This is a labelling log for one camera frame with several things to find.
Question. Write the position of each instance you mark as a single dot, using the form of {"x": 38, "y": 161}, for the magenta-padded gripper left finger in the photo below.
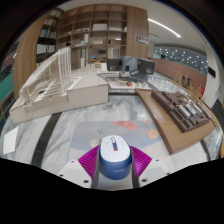
{"x": 88, "y": 161}

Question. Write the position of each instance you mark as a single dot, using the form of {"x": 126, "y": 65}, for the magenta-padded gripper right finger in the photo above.
{"x": 141, "y": 161}

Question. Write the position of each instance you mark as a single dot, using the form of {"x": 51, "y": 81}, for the blue and white computer mouse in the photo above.
{"x": 115, "y": 156}

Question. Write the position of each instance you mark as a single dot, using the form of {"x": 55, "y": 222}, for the grey-blue printed mouse pad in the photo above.
{"x": 100, "y": 131}

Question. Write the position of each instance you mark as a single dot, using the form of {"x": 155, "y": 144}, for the brown model on wooden base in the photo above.
{"x": 180, "y": 113}

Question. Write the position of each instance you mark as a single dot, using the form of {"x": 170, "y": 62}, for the white stepped architectural model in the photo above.
{"x": 66, "y": 90}

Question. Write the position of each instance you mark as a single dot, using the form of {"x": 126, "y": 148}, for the flat white site model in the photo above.
{"x": 128, "y": 82}

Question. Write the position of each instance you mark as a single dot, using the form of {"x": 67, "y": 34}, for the white paper sheet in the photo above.
{"x": 10, "y": 140}

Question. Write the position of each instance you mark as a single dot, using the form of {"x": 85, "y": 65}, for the group of ceiling spotlights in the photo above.
{"x": 180, "y": 56}

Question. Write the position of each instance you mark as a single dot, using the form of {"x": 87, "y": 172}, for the tall wooden shelf unit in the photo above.
{"x": 100, "y": 33}

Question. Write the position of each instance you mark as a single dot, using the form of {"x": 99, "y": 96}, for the narrow bookshelf with books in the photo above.
{"x": 48, "y": 33}

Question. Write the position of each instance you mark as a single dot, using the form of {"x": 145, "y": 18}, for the long ceiling light strip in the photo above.
{"x": 164, "y": 27}

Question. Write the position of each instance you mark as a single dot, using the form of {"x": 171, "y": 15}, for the white wall sign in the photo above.
{"x": 142, "y": 39}

